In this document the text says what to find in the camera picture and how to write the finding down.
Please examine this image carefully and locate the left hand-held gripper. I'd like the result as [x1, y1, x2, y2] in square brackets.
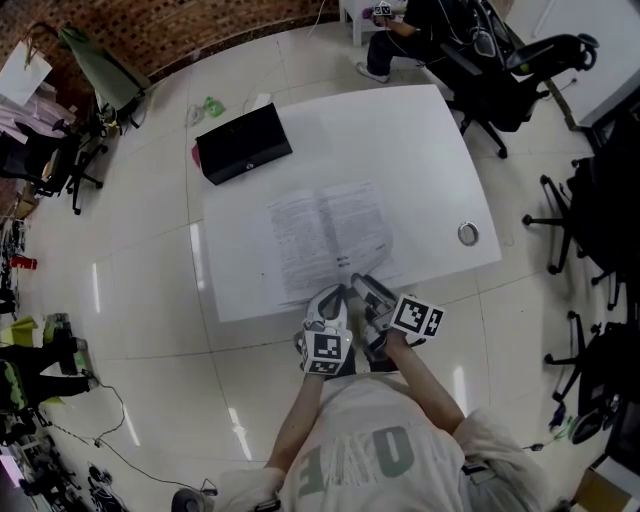
[298, 284, 356, 376]

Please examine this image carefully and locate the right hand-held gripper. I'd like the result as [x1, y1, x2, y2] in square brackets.
[351, 273, 445, 364]

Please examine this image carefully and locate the white book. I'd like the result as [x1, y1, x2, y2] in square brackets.
[262, 180, 404, 307]

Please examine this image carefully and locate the person's right forearm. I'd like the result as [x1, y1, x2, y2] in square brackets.
[384, 332, 466, 441]

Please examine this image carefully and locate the person's left forearm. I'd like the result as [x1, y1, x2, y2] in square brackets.
[267, 372, 326, 471]

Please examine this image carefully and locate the white table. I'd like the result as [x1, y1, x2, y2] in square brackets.
[202, 83, 503, 324]

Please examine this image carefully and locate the person's beige printed shirt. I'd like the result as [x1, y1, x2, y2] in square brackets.
[214, 372, 551, 512]

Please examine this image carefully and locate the black rectangular box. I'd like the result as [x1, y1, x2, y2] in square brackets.
[194, 103, 294, 187]

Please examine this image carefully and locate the grey round stool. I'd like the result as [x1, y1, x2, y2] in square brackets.
[172, 488, 204, 512]

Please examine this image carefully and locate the black mesh office chair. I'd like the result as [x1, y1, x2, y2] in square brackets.
[522, 114, 640, 311]
[543, 309, 640, 426]

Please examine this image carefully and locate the black office chair with headrest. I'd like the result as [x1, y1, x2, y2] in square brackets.
[439, 0, 599, 160]

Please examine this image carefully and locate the white desk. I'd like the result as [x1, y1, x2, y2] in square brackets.
[338, 0, 406, 46]

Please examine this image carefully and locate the green folded board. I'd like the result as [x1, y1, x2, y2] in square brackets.
[58, 25, 147, 114]

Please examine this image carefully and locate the black office chair with armrests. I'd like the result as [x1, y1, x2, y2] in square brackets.
[0, 119, 109, 216]

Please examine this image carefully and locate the white paper bag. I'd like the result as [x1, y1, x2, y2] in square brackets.
[0, 40, 54, 106]

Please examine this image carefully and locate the black floor cable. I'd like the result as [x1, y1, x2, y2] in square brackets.
[94, 382, 216, 496]

